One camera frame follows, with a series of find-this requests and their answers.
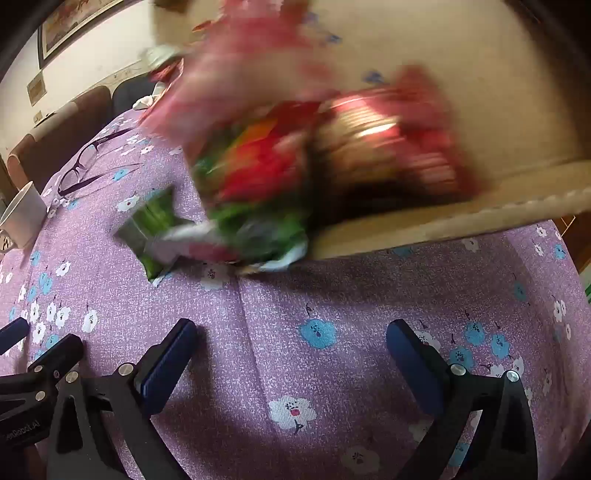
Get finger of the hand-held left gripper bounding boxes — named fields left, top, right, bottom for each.
left=0, top=318, right=29, bottom=356
left=27, top=335, right=85, bottom=393

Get green foil snack packet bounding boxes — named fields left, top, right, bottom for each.
left=115, top=187, right=185, bottom=283

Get brown chair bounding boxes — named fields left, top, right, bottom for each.
left=6, top=85, right=112, bottom=188

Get cardboard box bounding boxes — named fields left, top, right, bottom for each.
left=152, top=0, right=591, bottom=260

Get framed horse painting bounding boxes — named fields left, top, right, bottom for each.
left=37, top=0, right=126, bottom=70

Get pink cartoon snack packet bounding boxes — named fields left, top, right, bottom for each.
left=141, top=0, right=345, bottom=155

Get purple floral tablecloth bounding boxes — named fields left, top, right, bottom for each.
left=0, top=111, right=583, bottom=480

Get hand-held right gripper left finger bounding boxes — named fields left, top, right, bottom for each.
left=46, top=318, right=198, bottom=480

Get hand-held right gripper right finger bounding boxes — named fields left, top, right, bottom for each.
left=386, top=318, right=539, bottom=480

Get black sofa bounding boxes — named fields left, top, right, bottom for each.
left=113, top=74, right=158, bottom=112

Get dark-framed eyeglasses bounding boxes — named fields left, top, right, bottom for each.
left=57, top=128, right=145, bottom=200

